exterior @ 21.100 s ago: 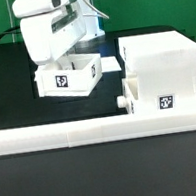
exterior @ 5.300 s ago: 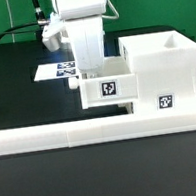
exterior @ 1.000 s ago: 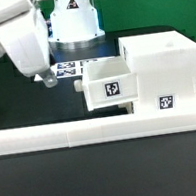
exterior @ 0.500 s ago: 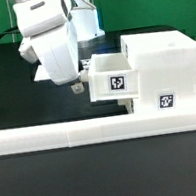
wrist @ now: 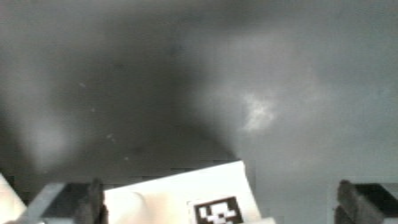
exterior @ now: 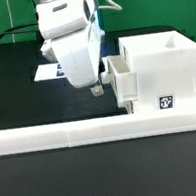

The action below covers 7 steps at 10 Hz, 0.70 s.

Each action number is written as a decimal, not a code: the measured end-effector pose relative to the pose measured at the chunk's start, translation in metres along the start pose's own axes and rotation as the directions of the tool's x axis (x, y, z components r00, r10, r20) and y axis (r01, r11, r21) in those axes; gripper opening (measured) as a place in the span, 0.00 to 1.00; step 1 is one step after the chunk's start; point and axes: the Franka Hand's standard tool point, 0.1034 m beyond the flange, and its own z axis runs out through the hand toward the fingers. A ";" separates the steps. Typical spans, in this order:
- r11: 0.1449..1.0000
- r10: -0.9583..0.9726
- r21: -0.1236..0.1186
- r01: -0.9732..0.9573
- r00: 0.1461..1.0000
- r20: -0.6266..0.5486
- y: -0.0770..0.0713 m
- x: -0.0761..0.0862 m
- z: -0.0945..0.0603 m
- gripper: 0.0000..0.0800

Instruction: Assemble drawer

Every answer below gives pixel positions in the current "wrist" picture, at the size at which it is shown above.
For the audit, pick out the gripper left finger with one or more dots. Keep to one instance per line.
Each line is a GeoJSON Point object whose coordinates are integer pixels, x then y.
{"type": "Point", "coordinates": [73, 203]}

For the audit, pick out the white drawer tray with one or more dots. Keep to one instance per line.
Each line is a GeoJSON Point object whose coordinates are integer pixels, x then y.
{"type": "Point", "coordinates": [201, 197]}

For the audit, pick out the white drawer cabinet box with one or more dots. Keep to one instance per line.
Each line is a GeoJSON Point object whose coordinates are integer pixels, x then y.
{"type": "Point", "coordinates": [11, 204]}

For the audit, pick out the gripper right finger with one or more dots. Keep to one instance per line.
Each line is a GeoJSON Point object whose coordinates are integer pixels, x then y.
{"type": "Point", "coordinates": [366, 203]}

